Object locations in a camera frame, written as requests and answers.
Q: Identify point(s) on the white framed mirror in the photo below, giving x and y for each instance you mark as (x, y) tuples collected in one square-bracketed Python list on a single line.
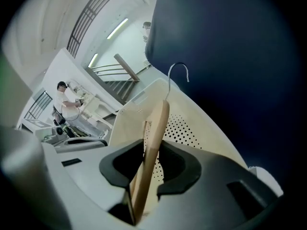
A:
[(75, 87)]

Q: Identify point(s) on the wooden clothes hanger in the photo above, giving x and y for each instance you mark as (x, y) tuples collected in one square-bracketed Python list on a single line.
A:
[(158, 128)]

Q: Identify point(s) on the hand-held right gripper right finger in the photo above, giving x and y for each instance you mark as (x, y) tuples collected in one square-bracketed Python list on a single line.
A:
[(216, 188)]

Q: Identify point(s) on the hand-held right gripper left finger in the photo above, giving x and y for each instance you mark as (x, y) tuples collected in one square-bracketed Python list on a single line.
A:
[(84, 176)]

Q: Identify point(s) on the long ceiling light tube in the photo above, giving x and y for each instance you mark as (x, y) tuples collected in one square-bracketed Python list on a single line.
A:
[(117, 28)]

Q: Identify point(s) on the dark wooden staircase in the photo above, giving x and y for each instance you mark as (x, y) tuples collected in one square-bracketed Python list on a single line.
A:
[(120, 80)]

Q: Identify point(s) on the short ceiling light tube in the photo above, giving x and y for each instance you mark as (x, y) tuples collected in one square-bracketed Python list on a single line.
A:
[(93, 60)]

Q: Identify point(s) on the white ornate dressing table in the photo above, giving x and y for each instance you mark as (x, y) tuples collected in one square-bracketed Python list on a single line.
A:
[(96, 109)]

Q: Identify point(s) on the dark blue chair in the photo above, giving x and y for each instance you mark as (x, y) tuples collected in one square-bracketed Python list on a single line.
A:
[(227, 56)]

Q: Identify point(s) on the cream plastic basket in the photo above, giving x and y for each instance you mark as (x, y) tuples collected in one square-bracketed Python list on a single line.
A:
[(192, 114)]

